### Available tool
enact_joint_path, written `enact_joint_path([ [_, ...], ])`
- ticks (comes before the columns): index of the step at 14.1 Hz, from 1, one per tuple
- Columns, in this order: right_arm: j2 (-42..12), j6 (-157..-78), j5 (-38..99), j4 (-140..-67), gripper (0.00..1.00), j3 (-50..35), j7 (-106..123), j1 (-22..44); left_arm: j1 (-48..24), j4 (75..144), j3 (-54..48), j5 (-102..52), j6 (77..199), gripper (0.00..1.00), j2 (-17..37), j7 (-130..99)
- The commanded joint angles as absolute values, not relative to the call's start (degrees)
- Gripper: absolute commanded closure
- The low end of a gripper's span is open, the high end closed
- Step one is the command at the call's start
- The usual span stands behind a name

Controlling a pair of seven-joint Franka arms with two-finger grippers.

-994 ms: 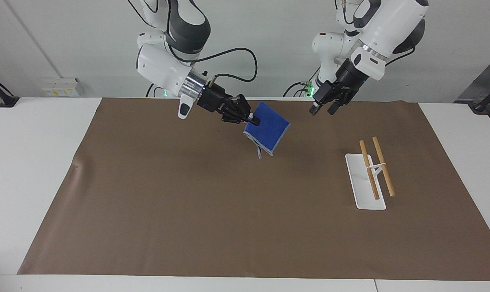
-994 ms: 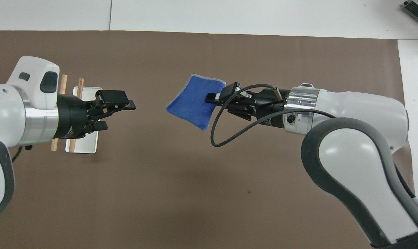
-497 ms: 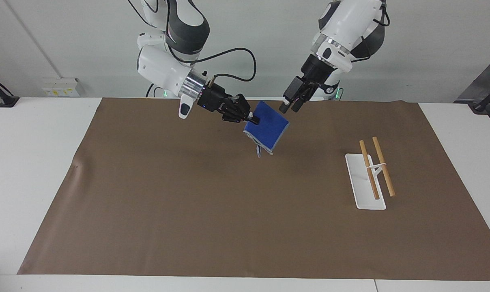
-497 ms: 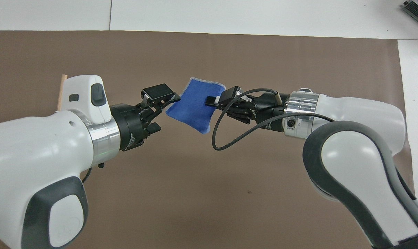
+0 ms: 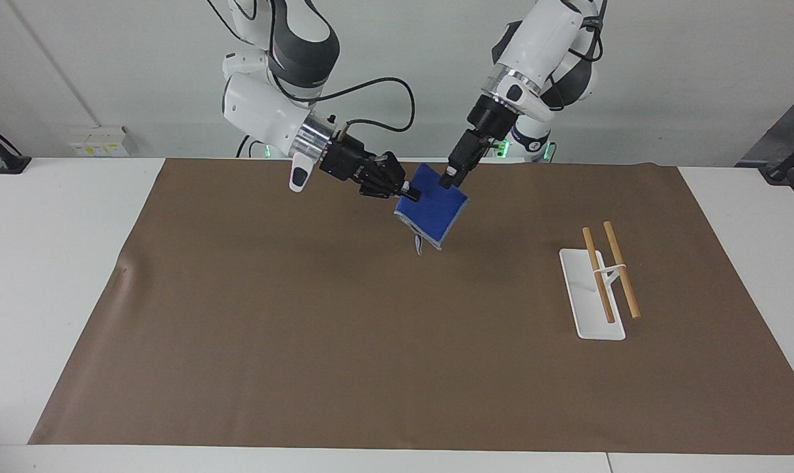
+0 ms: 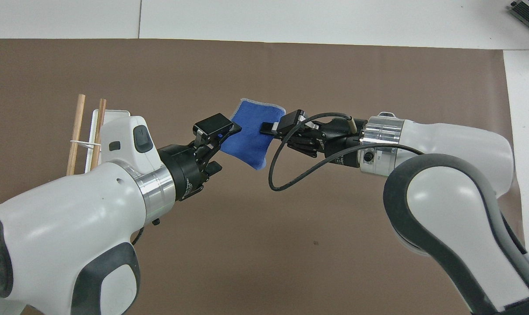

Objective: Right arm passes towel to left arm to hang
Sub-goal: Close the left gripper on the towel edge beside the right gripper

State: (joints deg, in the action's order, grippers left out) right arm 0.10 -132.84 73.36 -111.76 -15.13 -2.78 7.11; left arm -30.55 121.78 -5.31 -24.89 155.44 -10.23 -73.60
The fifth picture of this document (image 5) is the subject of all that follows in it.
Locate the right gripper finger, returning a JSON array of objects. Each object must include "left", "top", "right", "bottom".
[
  {"left": 359, "top": 176, "right": 422, "bottom": 202},
  {"left": 369, "top": 150, "right": 409, "bottom": 187}
]

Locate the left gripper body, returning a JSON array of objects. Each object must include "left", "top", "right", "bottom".
[{"left": 450, "top": 95, "right": 507, "bottom": 170}]

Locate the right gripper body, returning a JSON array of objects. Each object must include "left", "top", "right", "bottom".
[{"left": 319, "top": 134, "right": 377, "bottom": 192}]

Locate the blue towel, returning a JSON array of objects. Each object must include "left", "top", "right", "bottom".
[{"left": 394, "top": 163, "right": 471, "bottom": 256}]

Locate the white rack with wooden rods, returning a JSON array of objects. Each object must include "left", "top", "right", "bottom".
[{"left": 559, "top": 220, "right": 642, "bottom": 341}]

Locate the black stand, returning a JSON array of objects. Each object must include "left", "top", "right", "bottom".
[
  {"left": 758, "top": 131, "right": 794, "bottom": 186},
  {"left": 0, "top": 116, "right": 32, "bottom": 175}
]

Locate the black cable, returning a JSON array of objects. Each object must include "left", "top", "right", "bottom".
[
  {"left": 266, "top": 0, "right": 417, "bottom": 143},
  {"left": 547, "top": 0, "right": 610, "bottom": 112},
  {"left": 235, "top": 134, "right": 267, "bottom": 159}
]

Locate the white wall socket panel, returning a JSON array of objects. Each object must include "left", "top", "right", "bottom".
[{"left": 68, "top": 125, "right": 137, "bottom": 158}]

